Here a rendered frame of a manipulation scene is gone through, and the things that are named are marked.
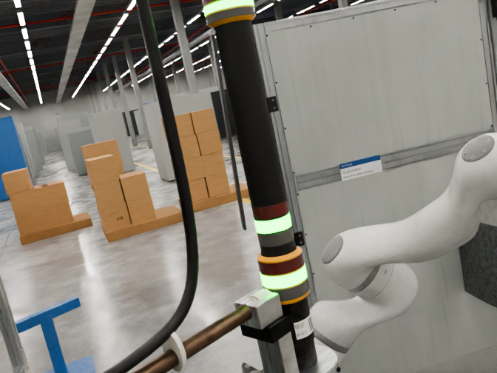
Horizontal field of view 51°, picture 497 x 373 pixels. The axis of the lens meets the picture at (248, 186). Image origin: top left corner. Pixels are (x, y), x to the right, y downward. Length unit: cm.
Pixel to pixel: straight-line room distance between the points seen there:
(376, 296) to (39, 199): 874
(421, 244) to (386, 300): 19
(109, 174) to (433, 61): 606
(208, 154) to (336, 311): 758
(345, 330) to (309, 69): 143
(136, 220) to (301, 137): 594
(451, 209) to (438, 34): 167
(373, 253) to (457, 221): 19
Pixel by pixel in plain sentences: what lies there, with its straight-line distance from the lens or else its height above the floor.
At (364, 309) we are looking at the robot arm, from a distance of 121.
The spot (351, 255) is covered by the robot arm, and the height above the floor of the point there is 135.
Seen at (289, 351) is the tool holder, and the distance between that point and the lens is 50.
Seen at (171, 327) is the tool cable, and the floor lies 156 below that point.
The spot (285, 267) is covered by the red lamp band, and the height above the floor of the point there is 156.
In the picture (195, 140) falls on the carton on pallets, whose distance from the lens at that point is 859.
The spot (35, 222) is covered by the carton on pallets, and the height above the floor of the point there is 30.
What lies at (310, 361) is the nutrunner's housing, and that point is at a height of 146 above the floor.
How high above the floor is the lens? 172
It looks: 10 degrees down
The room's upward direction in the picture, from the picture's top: 12 degrees counter-clockwise
